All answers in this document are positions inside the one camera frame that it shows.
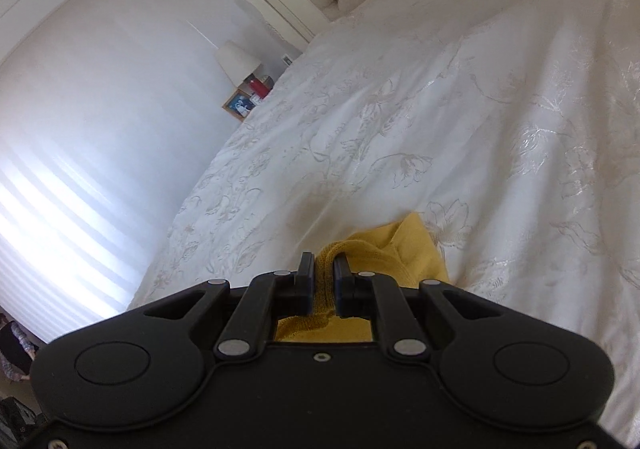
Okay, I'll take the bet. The mustard yellow knit sweater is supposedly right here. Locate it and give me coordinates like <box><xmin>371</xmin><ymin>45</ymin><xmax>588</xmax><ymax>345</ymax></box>
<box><xmin>274</xmin><ymin>213</ymin><xmax>449</xmax><ymax>343</ymax></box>

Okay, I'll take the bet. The red bottle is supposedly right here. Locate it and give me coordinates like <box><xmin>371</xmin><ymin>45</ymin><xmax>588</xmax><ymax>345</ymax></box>
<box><xmin>246</xmin><ymin>75</ymin><xmax>270</xmax><ymax>99</ymax></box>

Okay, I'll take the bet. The white embroidered bedspread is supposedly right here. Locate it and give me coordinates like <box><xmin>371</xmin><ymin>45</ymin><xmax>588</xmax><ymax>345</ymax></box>
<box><xmin>134</xmin><ymin>0</ymin><xmax>639</xmax><ymax>446</ymax></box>

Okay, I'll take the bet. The white table lamp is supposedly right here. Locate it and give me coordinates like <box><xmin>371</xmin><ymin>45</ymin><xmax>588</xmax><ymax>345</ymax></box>
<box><xmin>215</xmin><ymin>40</ymin><xmax>262</xmax><ymax>87</ymax></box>

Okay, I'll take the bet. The wooden picture frame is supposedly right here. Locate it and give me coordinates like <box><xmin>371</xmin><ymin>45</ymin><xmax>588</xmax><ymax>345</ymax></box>
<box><xmin>222</xmin><ymin>89</ymin><xmax>256</xmax><ymax>122</ymax></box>

